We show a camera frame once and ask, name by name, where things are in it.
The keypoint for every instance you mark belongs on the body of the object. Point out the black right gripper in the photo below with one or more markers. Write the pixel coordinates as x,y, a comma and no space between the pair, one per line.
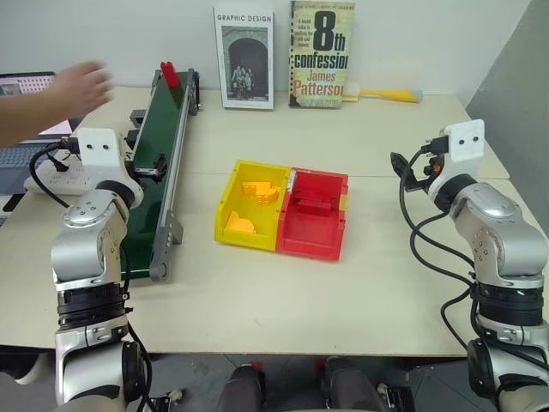
434,165

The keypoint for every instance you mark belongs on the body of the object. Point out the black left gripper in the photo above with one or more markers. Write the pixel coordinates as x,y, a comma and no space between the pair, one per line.
130,139

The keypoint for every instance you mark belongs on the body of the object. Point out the red toy brick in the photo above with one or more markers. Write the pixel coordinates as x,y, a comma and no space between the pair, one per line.
170,75
313,206

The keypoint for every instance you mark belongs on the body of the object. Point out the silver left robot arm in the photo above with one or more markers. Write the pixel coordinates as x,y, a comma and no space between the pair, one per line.
86,249

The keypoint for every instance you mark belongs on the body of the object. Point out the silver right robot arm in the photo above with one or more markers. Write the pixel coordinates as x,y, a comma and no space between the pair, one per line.
502,240

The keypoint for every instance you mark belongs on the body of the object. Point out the person's bare forearm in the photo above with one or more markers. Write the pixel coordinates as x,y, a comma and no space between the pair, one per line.
23,122

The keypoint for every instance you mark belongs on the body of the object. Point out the green conveyor belt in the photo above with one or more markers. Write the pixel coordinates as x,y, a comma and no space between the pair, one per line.
163,129

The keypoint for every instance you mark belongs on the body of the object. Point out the person's bare hand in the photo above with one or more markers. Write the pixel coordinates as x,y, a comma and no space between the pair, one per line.
83,88

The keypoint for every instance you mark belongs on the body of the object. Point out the white power strip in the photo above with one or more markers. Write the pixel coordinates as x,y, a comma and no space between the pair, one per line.
68,182

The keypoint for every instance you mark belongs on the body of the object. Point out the black power plug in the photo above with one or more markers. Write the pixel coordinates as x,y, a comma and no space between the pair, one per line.
56,164

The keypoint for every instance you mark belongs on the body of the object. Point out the yellow toy brick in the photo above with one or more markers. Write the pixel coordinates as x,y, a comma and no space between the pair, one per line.
261,193
240,223

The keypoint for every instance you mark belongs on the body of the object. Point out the red plastic bin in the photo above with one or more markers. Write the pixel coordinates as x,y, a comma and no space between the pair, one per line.
309,236

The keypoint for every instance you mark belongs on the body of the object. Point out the yellow plastic bin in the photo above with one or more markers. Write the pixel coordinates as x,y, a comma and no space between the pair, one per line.
246,240

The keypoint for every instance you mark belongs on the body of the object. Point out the grey laptop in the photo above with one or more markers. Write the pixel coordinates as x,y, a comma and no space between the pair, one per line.
17,165

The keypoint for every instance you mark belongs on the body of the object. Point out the Graphic Design book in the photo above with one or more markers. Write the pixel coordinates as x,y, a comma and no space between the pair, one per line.
244,60

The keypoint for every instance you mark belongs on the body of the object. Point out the small black device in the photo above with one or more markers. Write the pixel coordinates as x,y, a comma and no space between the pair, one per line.
11,202

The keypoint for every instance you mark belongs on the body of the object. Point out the dark rounded shape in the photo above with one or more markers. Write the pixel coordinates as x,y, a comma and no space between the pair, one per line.
240,390
349,386

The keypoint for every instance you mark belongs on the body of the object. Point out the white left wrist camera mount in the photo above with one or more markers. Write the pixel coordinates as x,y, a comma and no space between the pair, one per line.
98,150

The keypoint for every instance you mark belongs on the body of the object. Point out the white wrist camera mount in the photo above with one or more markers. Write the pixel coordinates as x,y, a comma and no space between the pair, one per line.
465,141
98,150

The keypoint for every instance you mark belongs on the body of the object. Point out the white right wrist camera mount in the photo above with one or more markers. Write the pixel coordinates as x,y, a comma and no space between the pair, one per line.
465,141

